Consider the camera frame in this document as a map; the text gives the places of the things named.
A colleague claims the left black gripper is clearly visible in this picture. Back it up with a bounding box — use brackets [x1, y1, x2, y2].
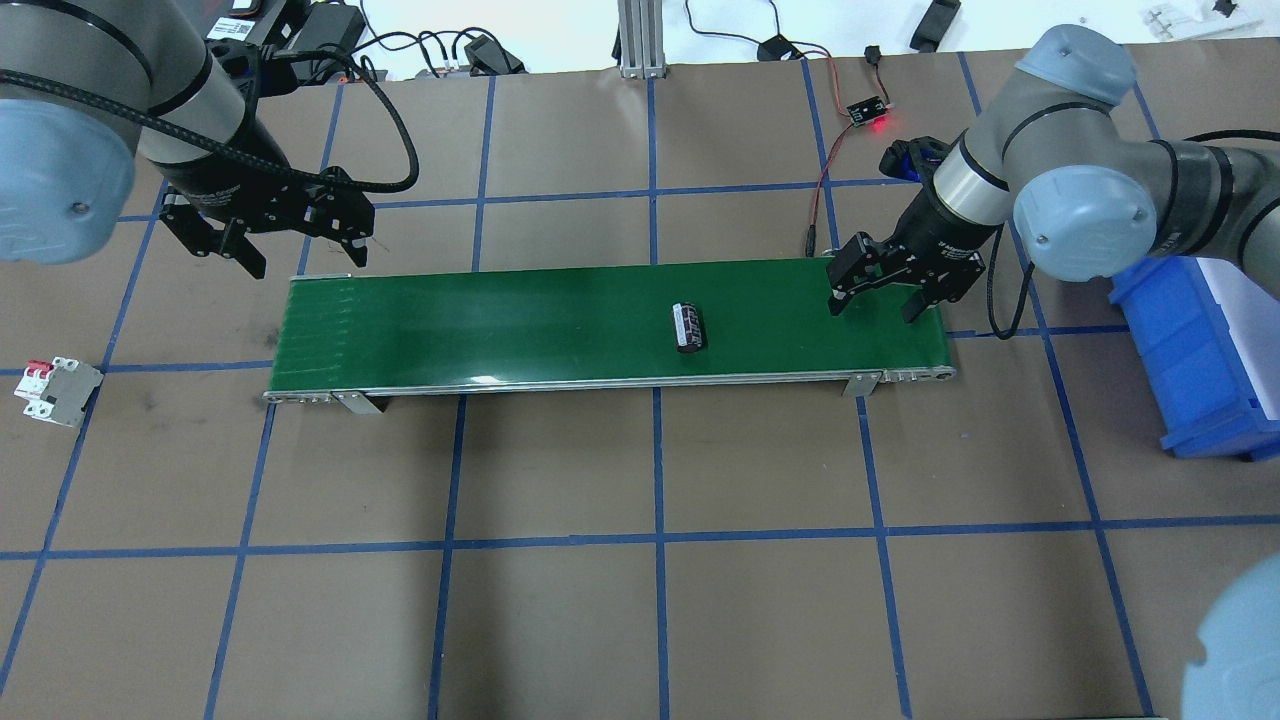
[159, 176, 375, 281]

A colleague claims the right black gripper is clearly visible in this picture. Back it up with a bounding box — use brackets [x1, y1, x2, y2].
[826, 184, 986, 324]

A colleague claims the dark brown cylindrical capacitor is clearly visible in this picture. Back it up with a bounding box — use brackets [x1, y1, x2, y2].
[672, 302, 707, 354]

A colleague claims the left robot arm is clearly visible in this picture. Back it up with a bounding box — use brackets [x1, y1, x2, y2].
[1, 1, 375, 278]

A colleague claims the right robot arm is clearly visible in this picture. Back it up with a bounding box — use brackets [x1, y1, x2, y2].
[827, 24, 1277, 323]

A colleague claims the green conveyor belt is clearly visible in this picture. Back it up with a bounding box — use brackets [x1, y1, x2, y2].
[264, 258, 957, 413]

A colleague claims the small sensor board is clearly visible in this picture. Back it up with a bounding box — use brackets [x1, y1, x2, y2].
[846, 95, 892, 127]

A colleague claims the black power brick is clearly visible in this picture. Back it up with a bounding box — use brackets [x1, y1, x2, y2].
[289, 3, 367, 53]

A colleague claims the black power adapter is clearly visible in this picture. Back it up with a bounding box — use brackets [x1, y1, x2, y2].
[756, 35, 804, 61]

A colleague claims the white circuit breaker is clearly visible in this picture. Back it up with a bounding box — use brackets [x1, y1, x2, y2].
[14, 356, 105, 428]

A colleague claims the blue plastic bin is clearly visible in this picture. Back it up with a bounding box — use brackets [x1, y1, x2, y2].
[1110, 258, 1279, 462]

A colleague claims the clear plastic bag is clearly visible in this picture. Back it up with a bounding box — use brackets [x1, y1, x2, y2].
[1139, 1, 1263, 42]

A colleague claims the red black wire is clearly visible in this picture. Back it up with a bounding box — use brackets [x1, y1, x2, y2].
[805, 45, 891, 256]

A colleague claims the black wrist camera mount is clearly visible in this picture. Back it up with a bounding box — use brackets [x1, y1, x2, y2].
[878, 136, 952, 184]

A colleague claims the aluminium frame post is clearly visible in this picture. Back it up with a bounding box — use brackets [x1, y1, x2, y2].
[616, 0, 668, 79]

